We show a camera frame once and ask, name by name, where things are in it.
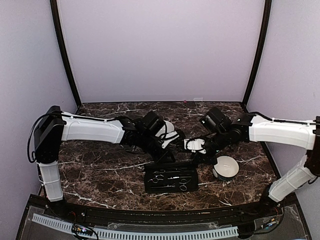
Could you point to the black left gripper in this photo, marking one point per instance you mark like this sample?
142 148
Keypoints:
161 158

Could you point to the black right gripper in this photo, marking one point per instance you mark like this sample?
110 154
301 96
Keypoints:
203 159

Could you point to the black zippered tool case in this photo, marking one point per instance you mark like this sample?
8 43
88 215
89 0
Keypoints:
188 175

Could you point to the silver hair cutting scissors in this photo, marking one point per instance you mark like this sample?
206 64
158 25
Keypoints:
160 177

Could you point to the silver thinning scissors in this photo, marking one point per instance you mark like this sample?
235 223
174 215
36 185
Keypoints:
182 186

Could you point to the black hair clip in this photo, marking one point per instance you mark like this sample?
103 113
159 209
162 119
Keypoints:
167 171

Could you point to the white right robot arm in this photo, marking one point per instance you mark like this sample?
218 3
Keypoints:
300 136

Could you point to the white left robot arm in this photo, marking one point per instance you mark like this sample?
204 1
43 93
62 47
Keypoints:
54 127

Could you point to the plain white bowl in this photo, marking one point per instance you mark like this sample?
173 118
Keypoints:
167 130

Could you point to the white bowl with teal base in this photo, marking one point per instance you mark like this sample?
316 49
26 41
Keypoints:
226 168

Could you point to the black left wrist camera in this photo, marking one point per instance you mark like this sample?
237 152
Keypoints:
153 123

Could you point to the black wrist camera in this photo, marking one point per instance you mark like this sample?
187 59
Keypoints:
153 123
215 121

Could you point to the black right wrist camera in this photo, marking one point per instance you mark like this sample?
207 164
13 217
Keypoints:
215 121

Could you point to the black right frame post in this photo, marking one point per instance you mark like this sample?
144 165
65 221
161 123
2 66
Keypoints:
259 52

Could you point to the black frame post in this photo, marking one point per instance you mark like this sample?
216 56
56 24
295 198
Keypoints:
259 52
63 51

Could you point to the black left frame post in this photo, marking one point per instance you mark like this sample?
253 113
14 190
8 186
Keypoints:
63 51

